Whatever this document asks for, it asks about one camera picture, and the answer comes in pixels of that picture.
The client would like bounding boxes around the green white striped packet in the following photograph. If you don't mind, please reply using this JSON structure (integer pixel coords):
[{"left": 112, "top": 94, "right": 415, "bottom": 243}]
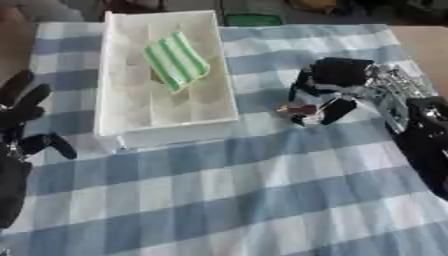
[{"left": 140, "top": 31, "right": 212, "bottom": 94}]

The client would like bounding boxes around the green object on floor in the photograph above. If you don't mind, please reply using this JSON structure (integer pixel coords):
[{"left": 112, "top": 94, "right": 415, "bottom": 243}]
[{"left": 224, "top": 13, "right": 284, "bottom": 27}]

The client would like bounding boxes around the small dark red object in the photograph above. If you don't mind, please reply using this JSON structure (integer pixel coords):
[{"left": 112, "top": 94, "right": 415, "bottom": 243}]
[{"left": 274, "top": 103, "right": 321, "bottom": 118}]

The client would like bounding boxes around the white compartment box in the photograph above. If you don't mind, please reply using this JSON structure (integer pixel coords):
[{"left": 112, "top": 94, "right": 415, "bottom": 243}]
[{"left": 92, "top": 9, "right": 242, "bottom": 151}]

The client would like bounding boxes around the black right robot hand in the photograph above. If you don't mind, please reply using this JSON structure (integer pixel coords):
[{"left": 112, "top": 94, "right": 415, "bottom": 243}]
[{"left": 287, "top": 56, "right": 377, "bottom": 127}]

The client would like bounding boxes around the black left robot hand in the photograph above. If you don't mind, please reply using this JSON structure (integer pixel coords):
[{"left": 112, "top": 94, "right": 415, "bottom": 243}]
[{"left": 0, "top": 69, "right": 79, "bottom": 163}]

